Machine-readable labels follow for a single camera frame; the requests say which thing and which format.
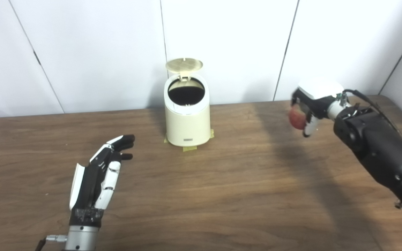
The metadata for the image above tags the cream-colored cylindrical bin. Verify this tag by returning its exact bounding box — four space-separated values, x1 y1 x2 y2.
164 73 211 147

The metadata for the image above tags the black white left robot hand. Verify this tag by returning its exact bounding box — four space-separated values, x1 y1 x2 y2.
69 135 135 227

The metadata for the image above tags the red apple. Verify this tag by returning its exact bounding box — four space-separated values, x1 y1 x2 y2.
288 106 307 130

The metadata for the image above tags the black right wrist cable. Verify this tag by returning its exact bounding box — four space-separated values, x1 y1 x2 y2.
341 89 402 154

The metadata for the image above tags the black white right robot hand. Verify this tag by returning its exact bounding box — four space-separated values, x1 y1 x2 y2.
291 77 344 138

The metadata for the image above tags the round cream bin lid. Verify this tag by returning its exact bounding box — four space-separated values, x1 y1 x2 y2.
165 58 203 81

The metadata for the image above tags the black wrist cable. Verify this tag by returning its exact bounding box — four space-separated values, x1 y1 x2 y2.
35 235 68 251
341 89 402 154

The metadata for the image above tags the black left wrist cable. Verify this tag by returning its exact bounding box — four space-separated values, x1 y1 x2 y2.
35 235 68 251

